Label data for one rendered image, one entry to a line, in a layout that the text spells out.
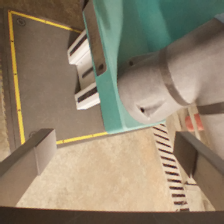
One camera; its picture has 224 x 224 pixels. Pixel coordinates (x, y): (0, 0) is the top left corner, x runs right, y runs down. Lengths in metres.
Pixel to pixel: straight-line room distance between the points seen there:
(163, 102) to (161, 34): 0.22
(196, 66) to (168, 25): 0.23
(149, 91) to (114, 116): 0.08
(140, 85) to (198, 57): 0.10
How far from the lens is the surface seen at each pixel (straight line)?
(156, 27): 0.47
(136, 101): 0.29
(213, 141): 0.28
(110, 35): 0.36
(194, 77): 0.25
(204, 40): 0.25
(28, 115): 0.74
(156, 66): 0.28
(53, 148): 0.17
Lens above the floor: 1.03
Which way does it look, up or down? 47 degrees down
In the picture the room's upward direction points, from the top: 70 degrees clockwise
